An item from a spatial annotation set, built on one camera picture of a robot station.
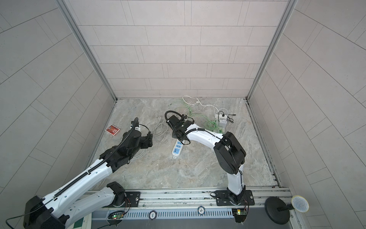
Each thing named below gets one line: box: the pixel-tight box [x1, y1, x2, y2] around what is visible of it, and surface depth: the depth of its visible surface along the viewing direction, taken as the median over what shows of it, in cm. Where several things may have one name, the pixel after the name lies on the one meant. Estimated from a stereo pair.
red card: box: [104, 124, 121, 136], surface depth 98 cm
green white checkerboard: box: [67, 215, 93, 229], surface depth 65 cm
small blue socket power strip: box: [172, 138, 184, 157], surface depth 88 cm
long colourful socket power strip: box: [214, 114, 228, 134], surface depth 98 cm
